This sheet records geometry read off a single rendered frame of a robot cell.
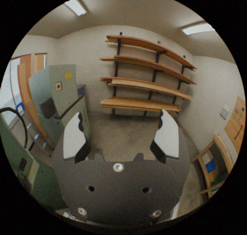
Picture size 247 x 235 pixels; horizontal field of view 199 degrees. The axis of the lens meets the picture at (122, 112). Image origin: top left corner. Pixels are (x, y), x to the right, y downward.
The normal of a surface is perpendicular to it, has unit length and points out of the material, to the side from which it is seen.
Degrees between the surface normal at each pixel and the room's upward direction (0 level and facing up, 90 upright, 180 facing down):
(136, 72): 90
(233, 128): 90
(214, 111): 90
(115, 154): 0
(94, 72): 90
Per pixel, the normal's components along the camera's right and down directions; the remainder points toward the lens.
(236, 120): -0.99, -0.07
